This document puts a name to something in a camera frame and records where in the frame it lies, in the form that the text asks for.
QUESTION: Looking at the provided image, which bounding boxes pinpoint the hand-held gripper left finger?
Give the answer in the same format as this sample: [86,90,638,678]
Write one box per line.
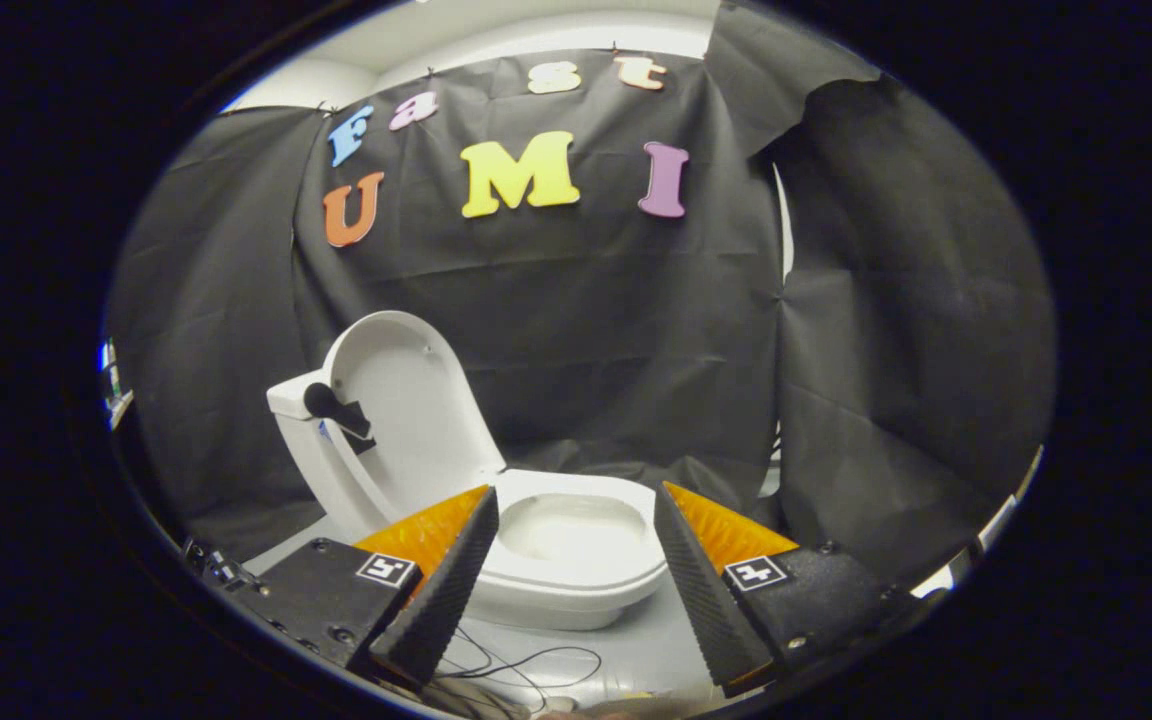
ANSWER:
[226,485,500,691]

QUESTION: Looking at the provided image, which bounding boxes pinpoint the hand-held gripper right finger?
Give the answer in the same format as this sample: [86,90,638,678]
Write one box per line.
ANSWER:
[654,481,927,699]

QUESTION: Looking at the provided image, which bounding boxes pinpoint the white toilet lid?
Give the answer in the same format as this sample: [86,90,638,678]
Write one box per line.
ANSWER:
[321,310,507,521]

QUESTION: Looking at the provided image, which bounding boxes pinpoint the white toilet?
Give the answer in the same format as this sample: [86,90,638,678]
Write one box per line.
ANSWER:
[267,372,669,633]

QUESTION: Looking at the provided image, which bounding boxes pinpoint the round grey lid tab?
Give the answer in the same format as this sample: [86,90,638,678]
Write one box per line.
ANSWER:
[303,382,377,453]

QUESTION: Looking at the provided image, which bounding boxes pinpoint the black backdrop cloth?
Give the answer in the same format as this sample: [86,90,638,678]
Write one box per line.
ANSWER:
[104,0,1057,591]

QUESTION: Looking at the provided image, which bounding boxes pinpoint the thin black cable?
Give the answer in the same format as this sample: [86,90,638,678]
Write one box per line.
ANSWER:
[436,625,604,711]

